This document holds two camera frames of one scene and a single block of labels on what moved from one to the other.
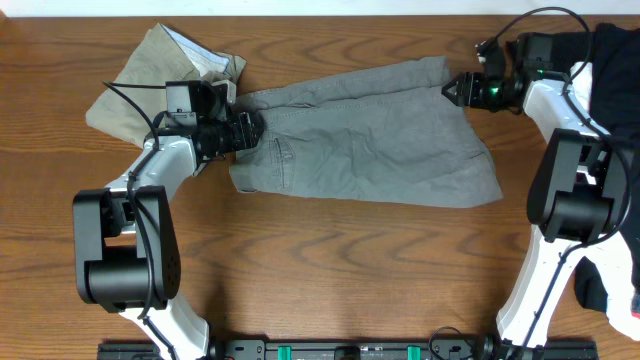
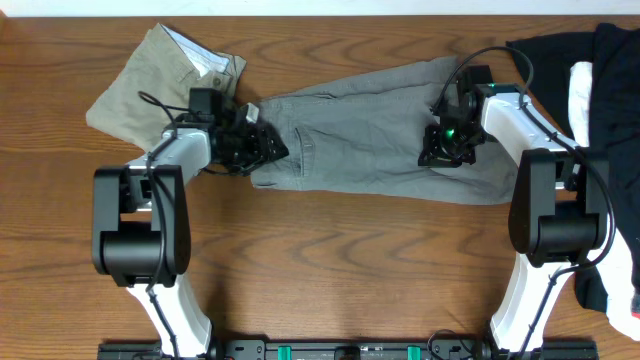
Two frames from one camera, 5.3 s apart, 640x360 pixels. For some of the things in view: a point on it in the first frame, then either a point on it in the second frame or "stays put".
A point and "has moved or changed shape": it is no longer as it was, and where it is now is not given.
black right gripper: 469,92 to 436,157
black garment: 613,51 stays put
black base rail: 359,348 stays put
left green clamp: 285,352 stays put
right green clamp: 414,352 stays put
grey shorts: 386,134 has moved or changed shape
